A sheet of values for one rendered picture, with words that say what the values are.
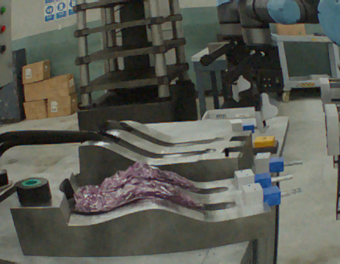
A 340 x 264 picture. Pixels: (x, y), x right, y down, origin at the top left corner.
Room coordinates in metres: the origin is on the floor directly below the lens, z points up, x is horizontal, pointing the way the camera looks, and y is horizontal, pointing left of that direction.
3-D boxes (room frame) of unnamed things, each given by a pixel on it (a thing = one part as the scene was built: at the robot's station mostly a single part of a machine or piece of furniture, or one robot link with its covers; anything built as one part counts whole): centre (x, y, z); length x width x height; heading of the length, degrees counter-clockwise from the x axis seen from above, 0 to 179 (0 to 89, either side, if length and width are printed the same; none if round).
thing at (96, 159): (1.47, 0.06, 0.87); 0.50 x 0.26 x 0.14; 74
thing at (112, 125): (1.46, 0.05, 0.92); 0.35 x 0.16 x 0.09; 74
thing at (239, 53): (1.86, -0.24, 1.07); 0.09 x 0.08 x 0.12; 89
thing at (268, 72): (1.38, -0.25, 1.07); 0.09 x 0.08 x 0.12; 74
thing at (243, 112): (4.67, -0.57, 0.28); 0.61 x 0.41 x 0.15; 78
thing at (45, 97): (8.10, 1.65, 0.42); 0.86 x 0.33 x 0.83; 78
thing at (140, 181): (1.11, 0.08, 0.90); 0.26 x 0.18 x 0.08; 91
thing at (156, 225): (1.10, 0.08, 0.86); 0.50 x 0.26 x 0.11; 91
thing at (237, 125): (1.85, -0.25, 0.83); 0.13 x 0.05 x 0.05; 90
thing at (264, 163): (1.38, -0.26, 0.83); 0.13 x 0.05 x 0.05; 73
